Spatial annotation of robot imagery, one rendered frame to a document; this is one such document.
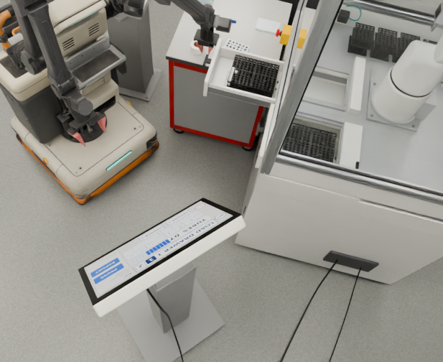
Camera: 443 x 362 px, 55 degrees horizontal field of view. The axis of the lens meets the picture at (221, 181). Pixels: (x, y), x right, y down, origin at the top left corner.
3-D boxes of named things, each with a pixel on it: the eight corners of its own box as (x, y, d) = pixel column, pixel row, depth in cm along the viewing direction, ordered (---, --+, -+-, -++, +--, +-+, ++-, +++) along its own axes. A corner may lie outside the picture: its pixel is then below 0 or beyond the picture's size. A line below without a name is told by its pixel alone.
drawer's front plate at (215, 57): (202, 96, 203) (204, 81, 193) (217, 53, 216) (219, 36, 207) (206, 97, 203) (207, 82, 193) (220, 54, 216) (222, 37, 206)
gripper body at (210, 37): (215, 47, 184) (217, 34, 177) (193, 42, 184) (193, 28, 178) (219, 36, 187) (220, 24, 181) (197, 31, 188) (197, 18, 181)
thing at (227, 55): (207, 93, 202) (208, 84, 197) (220, 54, 214) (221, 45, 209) (288, 113, 201) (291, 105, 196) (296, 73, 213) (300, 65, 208)
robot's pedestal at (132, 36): (108, 91, 299) (89, 2, 232) (123, 61, 313) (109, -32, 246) (148, 102, 299) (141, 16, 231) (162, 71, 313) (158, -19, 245)
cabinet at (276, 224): (231, 248, 255) (252, 190, 184) (263, 115, 303) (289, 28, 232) (385, 289, 252) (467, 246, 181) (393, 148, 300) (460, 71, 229)
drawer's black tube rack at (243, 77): (225, 90, 204) (227, 80, 198) (233, 63, 212) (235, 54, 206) (270, 101, 203) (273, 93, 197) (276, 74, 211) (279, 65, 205)
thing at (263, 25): (255, 29, 235) (255, 27, 233) (258, 19, 239) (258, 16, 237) (277, 35, 234) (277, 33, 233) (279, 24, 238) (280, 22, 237)
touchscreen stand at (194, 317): (108, 293, 236) (66, 228, 146) (176, 251, 251) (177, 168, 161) (154, 375, 219) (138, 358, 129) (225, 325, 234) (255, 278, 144)
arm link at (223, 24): (203, 3, 167) (199, 25, 169) (232, 8, 167) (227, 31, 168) (206, 11, 179) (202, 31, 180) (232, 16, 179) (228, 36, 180)
